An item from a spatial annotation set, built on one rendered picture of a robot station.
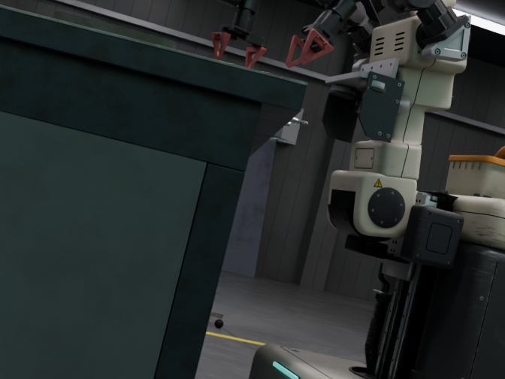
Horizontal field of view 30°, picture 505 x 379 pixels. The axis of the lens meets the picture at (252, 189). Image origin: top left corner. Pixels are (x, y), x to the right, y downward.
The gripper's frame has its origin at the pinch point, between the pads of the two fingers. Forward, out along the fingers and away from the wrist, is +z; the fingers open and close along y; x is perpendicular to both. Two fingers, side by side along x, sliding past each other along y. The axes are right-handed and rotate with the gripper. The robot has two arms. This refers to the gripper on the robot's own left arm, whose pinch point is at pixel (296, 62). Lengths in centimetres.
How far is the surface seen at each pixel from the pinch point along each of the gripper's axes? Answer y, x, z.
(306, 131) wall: -838, 231, -205
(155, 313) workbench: 92, -11, 65
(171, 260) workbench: 92, -14, 58
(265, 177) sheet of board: -793, 218, -122
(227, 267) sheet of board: -766, 242, -16
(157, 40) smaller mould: 56, -31, 31
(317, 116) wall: -838, 231, -227
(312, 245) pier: -815, 319, -104
